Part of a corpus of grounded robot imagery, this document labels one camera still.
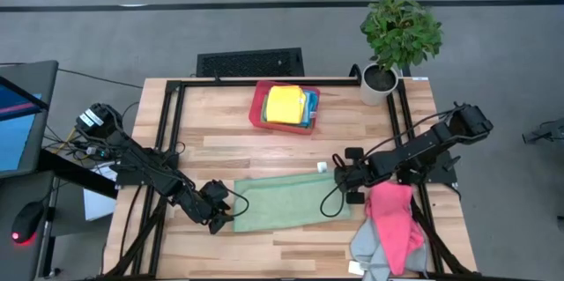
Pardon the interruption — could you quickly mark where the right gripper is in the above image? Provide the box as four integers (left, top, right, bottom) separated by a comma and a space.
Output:
332, 146, 382, 205

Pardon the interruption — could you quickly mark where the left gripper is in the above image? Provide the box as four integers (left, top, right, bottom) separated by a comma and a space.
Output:
192, 178, 236, 236

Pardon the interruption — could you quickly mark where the pink microfiber towel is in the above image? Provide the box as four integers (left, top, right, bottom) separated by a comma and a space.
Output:
364, 181, 427, 277

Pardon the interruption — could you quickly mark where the sage green microfiber towel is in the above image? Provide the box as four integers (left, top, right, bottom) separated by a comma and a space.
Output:
232, 161, 353, 233

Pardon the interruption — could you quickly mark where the yellow microfiber towel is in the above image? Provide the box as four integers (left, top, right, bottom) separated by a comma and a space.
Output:
265, 85, 308, 125

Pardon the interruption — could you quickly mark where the translucent pink plastic bin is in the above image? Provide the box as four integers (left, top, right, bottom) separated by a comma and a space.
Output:
248, 79, 322, 136

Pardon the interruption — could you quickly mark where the grey microfiber towel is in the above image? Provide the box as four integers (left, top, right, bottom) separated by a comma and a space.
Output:
347, 217, 431, 281

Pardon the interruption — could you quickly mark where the white plant pot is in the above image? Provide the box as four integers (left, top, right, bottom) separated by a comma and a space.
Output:
360, 62, 400, 107

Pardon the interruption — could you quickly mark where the white paper sheet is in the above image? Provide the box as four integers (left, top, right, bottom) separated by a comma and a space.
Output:
82, 161, 118, 222

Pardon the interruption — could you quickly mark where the green leafy plant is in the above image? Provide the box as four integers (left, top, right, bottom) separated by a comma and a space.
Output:
360, 0, 444, 72

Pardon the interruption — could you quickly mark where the black computer mouse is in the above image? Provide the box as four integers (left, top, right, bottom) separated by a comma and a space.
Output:
11, 201, 45, 247

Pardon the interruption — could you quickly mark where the black metal stand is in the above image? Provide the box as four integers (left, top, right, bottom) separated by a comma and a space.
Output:
522, 117, 564, 145

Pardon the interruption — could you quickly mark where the dark grey side desk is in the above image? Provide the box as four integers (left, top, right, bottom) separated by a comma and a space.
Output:
0, 148, 119, 281

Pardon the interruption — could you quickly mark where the laptop screen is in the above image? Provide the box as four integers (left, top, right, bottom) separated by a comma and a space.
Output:
0, 59, 60, 181

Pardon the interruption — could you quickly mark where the black left camera cable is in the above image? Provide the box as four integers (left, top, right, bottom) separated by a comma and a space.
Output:
224, 186, 251, 219

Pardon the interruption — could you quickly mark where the yellow cable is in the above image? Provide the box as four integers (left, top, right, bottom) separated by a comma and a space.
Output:
56, 127, 79, 155

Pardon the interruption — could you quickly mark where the thin black floor cable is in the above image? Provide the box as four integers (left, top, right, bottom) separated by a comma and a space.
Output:
0, 63, 145, 90

